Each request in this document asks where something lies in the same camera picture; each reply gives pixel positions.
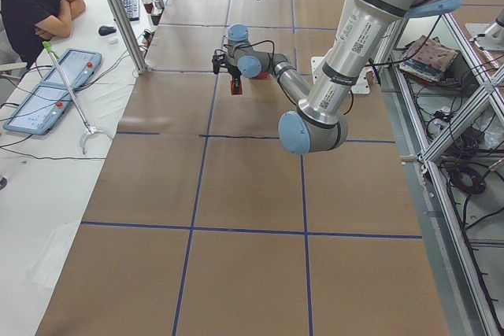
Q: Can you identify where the grabber reacher stick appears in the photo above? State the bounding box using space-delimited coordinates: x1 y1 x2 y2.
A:
43 41 113 155

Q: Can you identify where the aluminium frame post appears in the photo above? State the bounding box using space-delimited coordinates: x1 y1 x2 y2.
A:
107 0 147 74

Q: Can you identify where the stack of books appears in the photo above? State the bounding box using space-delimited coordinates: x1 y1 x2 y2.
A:
398 35 458 83

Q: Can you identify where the near teach pendant tablet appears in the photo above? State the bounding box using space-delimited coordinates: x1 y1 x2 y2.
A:
3 84 71 135

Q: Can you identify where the far teach pendant tablet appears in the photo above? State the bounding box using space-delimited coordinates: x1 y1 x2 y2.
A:
41 49 102 90

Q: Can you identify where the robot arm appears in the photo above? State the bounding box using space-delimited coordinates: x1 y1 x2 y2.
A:
213 0 462 154

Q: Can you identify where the black computer mouse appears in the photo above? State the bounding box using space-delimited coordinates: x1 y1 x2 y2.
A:
98 25 117 36

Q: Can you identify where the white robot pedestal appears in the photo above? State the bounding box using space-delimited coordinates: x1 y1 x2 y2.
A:
310 56 372 95

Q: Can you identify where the metal cup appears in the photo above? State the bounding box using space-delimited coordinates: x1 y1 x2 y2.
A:
153 0 165 10

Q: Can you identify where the seated person black shirt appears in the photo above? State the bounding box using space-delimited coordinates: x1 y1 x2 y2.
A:
1 0 86 66

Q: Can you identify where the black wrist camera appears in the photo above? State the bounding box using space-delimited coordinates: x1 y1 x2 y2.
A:
212 49 227 75

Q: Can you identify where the teach pendant tablet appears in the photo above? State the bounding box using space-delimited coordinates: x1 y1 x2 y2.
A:
41 49 102 90
3 84 71 135

